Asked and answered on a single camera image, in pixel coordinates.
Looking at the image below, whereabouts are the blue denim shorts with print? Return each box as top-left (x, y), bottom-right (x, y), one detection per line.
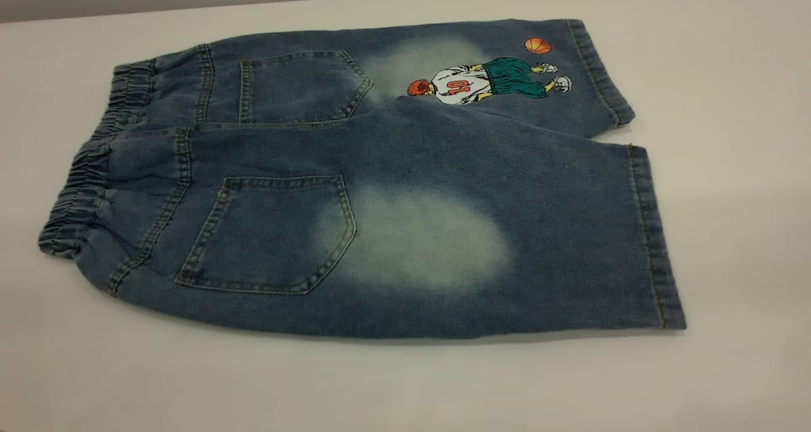
top-left (38, 18), bottom-right (687, 340)

